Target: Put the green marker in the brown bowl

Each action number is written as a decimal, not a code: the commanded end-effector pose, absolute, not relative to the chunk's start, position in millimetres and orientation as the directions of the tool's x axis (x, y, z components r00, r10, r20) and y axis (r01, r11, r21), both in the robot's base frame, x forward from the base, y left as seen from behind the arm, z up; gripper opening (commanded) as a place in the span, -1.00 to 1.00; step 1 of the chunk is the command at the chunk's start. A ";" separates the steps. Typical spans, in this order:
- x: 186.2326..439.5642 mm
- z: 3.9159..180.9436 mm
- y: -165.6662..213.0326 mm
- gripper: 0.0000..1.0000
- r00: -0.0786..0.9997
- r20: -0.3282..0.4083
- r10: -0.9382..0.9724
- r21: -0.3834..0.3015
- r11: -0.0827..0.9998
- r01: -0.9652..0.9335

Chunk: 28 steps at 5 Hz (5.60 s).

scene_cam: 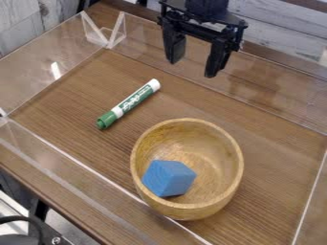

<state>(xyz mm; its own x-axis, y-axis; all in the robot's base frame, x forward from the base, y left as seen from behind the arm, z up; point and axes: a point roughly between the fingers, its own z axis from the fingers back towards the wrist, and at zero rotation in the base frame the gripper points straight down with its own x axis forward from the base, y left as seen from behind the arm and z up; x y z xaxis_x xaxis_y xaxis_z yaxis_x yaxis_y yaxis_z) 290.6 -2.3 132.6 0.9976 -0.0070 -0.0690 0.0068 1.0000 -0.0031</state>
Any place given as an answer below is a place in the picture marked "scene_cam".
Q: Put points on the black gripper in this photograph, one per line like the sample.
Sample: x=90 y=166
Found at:
x=202 y=11

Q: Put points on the green dry erase marker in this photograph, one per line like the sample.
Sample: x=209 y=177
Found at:
x=121 y=109

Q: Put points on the brown wooden bowl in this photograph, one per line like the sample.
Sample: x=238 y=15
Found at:
x=188 y=166

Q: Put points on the blue foam cube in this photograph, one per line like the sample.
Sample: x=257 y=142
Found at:
x=169 y=178

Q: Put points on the black table leg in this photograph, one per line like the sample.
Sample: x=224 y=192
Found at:
x=41 y=209

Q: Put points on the clear acrylic corner bracket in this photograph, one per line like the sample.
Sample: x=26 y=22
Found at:
x=103 y=36

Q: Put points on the clear acrylic tray wall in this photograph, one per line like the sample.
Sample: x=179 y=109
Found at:
x=101 y=206

